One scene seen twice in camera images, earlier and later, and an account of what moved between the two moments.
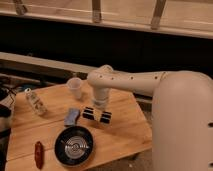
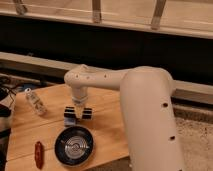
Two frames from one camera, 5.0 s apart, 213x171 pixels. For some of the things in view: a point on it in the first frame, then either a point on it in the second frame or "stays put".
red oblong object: [39, 154] stays put
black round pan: [73, 146] stays put
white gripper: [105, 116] → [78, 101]
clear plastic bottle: [37, 106] stays put
